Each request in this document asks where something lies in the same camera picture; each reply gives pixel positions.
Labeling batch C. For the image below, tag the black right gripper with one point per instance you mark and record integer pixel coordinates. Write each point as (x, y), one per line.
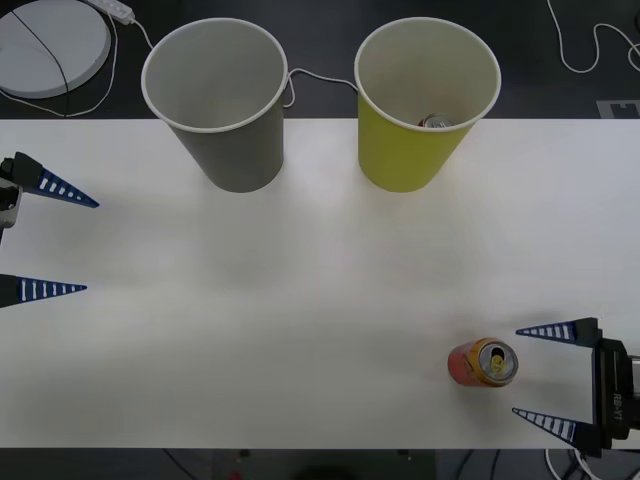
(614, 390)

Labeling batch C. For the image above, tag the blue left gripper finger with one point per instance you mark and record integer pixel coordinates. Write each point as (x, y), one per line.
(12, 291)
(35, 177)

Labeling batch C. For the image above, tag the orange red drink can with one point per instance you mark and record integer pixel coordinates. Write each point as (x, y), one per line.
(465, 369)

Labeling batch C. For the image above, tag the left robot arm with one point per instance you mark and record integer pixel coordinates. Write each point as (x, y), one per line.
(9, 210)

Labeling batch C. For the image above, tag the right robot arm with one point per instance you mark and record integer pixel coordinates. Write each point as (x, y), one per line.
(635, 377)

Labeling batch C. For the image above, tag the round white disc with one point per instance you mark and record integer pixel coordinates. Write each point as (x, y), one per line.
(30, 55)

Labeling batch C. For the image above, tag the white power strip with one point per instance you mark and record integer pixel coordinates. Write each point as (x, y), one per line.
(117, 9)

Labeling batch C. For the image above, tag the grey plastic waste bin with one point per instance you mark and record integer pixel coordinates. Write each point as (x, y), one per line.
(225, 150)

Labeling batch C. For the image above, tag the yellow-green plastic waste bin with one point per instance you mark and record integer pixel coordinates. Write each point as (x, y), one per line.
(400, 160)

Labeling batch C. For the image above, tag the red and silver drink can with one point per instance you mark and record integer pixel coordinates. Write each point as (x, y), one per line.
(436, 121)

